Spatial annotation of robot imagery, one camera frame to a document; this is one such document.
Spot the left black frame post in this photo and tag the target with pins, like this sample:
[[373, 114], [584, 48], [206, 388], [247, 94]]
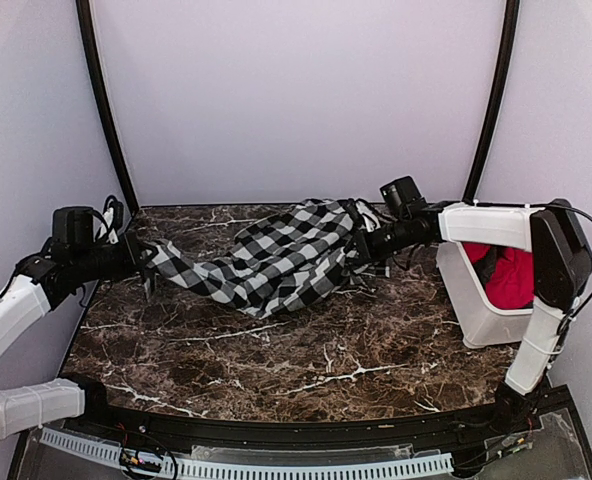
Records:
[[100, 93]]

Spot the red garment in bin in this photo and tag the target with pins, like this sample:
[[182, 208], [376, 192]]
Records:
[[505, 273]]

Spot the right black frame post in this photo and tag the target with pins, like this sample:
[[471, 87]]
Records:
[[497, 89]]

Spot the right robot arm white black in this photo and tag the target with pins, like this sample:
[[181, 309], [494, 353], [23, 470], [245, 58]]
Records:
[[562, 265]]

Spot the white slotted cable duct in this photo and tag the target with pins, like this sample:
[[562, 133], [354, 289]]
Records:
[[252, 464]]

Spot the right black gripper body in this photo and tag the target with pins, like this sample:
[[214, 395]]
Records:
[[365, 256]]

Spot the black front rail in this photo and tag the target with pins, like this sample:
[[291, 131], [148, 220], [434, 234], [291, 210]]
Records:
[[459, 428]]

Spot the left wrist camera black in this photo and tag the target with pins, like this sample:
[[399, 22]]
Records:
[[82, 227]]

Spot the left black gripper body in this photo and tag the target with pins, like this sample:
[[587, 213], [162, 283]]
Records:
[[124, 263]]

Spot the white plastic laundry bin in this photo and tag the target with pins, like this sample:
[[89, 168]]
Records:
[[482, 324]]

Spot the black frame post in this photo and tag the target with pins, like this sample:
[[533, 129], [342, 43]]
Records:
[[497, 89], [100, 93]]

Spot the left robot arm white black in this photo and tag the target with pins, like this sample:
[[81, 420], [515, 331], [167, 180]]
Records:
[[38, 285]]

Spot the black white checkered shirt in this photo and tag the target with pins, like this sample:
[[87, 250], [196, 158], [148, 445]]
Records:
[[282, 263]]

